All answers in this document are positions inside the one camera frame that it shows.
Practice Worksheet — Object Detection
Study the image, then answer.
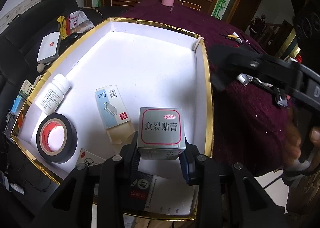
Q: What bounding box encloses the yellow cloth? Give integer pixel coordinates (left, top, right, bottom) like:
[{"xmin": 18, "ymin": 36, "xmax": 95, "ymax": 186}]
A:
[{"xmin": 57, "ymin": 16, "xmax": 69, "ymax": 40}]

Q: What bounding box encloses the black tape roll red core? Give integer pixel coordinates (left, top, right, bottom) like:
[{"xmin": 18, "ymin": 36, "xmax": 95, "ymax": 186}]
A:
[{"xmin": 36, "ymin": 114, "xmax": 78, "ymax": 164}]

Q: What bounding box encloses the clear water bottle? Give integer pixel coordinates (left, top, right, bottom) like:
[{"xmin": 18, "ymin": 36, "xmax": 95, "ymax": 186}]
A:
[{"xmin": 10, "ymin": 92, "xmax": 27, "ymax": 116}]

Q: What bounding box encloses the white box red logo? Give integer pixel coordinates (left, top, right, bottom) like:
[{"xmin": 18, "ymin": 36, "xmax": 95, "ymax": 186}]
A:
[{"xmin": 37, "ymin": 31, "xmax": 61, "ymax": 64}]

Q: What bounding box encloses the white plastic bag red print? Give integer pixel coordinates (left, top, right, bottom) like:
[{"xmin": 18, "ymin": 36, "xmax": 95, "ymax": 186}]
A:
[{"xmin": 69, "ymin": 10, "xmax": 95, "ymax": 34}]

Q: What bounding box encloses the black foil snack packet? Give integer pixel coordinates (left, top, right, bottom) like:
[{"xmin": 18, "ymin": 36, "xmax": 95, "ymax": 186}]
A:
[{"xmin": 236, "ymin": 74, "xmax": 291, "ymax": 108}]

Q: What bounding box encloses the small silver medicine box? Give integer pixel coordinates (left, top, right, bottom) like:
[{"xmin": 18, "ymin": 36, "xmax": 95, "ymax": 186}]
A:
[{"xmin": 137, "ymin": 107, "xmax": 186, "ymax": 160}]

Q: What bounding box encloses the person right hand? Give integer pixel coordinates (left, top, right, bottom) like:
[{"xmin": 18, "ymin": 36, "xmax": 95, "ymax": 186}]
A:
[{"xmin": 283, "ymin": 115, "xmax": 319, "ymax": 167}]

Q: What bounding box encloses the gold-edged white cardboard box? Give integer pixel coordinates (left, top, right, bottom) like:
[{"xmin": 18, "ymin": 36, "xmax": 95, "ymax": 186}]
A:
[{"xmin": 11, "ymin": 17, "xmax": 215, "ymax": 222}]

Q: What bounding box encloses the white labelled pill bottle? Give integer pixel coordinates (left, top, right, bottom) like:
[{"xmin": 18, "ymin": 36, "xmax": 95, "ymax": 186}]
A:
[{"xmin": 35, "ymin": 74, "xmax": 71, "ymax": 115}]

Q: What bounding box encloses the blue white staples box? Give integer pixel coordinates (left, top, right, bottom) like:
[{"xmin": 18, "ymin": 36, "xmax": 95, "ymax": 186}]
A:
[{"xmin": 95, "ymin": 86, "xmax": 135, "ymax": 154}]

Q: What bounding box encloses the yellow black pen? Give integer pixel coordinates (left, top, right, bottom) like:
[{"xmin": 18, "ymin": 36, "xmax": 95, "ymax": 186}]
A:
[{"xmin": 220, "ymin": 34, "xmax": 240, "ymax": 40}]

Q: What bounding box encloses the black leather sofa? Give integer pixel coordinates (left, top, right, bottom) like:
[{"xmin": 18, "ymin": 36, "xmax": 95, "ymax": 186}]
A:
[{"xmin": 0, "ymin": 0, "xmax": 106, "ymax": 228}]

